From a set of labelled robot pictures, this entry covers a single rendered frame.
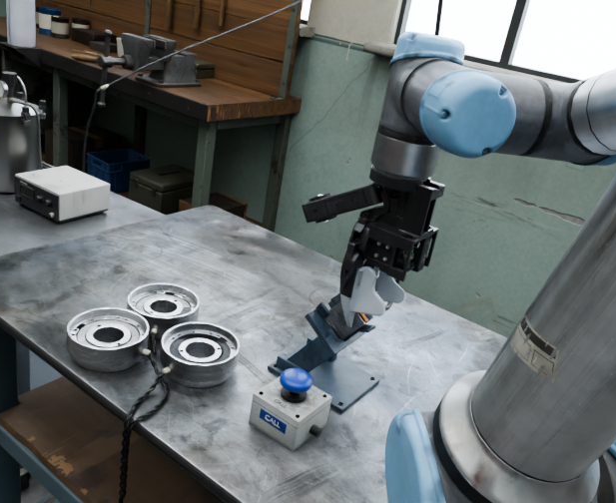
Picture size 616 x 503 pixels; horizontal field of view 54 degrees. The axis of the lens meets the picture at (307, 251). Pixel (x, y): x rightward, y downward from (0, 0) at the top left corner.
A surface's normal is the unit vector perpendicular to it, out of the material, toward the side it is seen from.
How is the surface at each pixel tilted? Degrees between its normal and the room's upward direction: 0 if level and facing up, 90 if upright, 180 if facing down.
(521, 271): 90
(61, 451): 0
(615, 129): 132
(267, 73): 90
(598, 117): 111
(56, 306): 0
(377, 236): 90
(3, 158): 90
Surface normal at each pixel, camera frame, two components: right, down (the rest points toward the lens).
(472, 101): 0.16, 0.42
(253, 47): -0.59, 0.24
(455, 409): -0.53, -0.72
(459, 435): -0.54, -0.52
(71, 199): 0.83, 0.34
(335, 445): 0.16, -0.90
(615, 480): 0.24, -0.43
